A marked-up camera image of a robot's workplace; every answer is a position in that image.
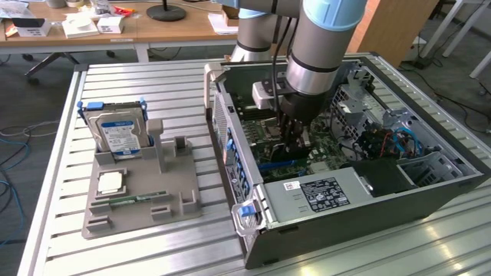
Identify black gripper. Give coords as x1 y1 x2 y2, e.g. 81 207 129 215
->
278 91 329 129

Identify graphics card with metal bracket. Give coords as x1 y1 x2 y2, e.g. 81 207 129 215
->
264 139 312 165

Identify CPU socket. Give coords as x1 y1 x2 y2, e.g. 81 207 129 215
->
260 119 286 139

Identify metal drive cage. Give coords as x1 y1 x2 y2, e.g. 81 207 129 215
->
329 85 388 150

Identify green motherboard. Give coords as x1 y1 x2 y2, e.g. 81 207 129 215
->
238 102 364 181

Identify blue expansion slot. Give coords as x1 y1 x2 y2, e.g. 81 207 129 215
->
258 160 300 173

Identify black connector block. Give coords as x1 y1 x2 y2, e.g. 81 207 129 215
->
360 131 388 159

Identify blue card retainer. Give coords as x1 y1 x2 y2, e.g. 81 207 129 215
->
224 129 256 201

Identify black power strip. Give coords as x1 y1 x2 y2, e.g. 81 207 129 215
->
400 56 427 70

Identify grey power supply unit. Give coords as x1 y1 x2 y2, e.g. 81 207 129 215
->
262 167 374 224

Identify white paper stack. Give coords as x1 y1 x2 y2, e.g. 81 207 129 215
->
206 13 241 36

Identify blue case latch tab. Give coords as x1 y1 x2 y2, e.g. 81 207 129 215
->
236 205 257 221

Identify metal disk bay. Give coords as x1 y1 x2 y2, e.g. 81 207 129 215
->
396 151 464 187

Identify open black PC case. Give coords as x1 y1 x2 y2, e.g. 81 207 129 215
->
202 51 484 270

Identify wooden desk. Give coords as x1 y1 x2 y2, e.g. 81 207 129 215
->
0 0 348 63

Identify grey printed parts rack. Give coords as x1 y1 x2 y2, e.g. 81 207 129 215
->
81 118 204 241

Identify black round lamp base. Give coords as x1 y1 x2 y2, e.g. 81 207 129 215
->
145 0 188 22

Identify hard disk in blue caddy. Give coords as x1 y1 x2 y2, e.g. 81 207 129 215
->
76 97 150 158

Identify green RAM stick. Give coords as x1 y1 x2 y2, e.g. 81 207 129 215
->
90 191 170 206

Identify silver CPU chip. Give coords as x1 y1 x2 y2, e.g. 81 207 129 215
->
97 173 124 194

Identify red package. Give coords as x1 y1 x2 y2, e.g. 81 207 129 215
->
113 5 138 18

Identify white printed box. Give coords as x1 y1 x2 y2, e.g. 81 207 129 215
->
94 16 125 35

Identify grey crumpled foil bag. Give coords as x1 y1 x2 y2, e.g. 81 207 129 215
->
89 0 113 15

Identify white box with tape roll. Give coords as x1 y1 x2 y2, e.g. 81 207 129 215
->
60 13 101 40

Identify black office chair base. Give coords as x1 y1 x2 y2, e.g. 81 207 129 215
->
22 51 82 86

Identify white box with black top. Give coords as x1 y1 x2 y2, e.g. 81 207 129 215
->
10 17 52 38

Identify white paper pile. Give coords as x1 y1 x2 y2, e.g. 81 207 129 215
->
0 5 32 21

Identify black camera cable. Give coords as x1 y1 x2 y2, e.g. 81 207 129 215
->
270 16 300 114

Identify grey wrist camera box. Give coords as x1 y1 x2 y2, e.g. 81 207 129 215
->
250 81 298 110

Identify red wire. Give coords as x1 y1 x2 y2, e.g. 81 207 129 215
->
378 129 396 158

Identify grey case handle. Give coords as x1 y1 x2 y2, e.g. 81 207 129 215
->
230 183 269 238
202 63 230 112

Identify blue wire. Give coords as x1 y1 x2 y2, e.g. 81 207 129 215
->
395 126 425 159

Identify white desk frame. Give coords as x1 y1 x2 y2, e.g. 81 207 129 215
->
420 0 491 79

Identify white floor cable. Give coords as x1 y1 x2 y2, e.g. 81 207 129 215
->
0 120 60 139

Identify blue floor cable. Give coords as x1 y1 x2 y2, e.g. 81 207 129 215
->
0 137 32 247

